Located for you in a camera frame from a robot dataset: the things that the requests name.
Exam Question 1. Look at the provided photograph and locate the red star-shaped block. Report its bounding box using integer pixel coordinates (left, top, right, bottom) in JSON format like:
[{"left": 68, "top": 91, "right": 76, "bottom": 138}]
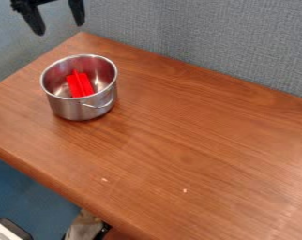
[{"left": 66, "top": 69, "right": 94, "bottom": 98}]

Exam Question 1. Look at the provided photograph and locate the beige cloth under table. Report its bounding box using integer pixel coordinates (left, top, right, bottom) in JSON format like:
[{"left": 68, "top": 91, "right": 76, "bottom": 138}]
[{"left": 64, "top": 209, "right": 102, "bottom": 240}]

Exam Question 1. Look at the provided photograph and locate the metal pot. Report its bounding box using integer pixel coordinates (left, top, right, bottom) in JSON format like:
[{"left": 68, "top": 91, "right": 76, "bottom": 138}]
[{"left": 40, "top": 54, "right": 117, "bottom": 121}]

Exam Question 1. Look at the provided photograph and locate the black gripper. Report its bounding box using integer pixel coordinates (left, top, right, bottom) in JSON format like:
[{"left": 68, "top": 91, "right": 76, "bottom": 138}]
[{"left": 10, "top": 0, "right": 85, "bottom": 36}]

